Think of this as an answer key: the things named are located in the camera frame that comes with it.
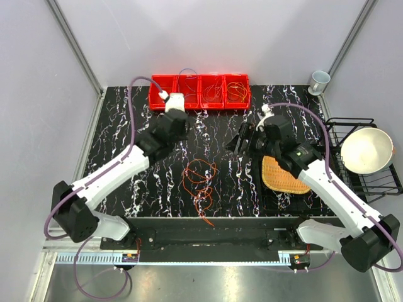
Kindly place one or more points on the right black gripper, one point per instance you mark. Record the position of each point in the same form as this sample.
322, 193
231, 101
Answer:
249, 135

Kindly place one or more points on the white mug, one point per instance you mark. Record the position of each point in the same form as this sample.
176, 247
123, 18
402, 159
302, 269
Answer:
318, 82

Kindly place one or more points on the black wire dish rack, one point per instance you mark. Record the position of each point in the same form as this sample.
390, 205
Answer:
370, 187

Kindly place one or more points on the white bowl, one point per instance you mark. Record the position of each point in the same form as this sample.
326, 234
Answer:
367, 151

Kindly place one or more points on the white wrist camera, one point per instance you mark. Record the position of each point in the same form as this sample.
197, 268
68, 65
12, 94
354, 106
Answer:
267, 113
175, 101

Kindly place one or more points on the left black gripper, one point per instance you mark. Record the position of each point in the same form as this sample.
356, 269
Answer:
184, 133

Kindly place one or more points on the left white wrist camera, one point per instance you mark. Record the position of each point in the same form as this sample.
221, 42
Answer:
175, 101

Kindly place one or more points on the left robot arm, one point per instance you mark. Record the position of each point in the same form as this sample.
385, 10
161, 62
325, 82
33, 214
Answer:
74, 206

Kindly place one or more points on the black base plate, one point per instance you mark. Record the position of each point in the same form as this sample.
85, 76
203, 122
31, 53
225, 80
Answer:
196, 242

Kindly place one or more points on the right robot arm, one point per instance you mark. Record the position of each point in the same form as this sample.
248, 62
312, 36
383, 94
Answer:
365, 237

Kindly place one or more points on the woven bamboo basket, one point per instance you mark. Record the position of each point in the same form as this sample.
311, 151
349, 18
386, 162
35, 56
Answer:
279, 180

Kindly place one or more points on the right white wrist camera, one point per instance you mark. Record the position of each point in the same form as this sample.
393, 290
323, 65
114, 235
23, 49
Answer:
267, 113

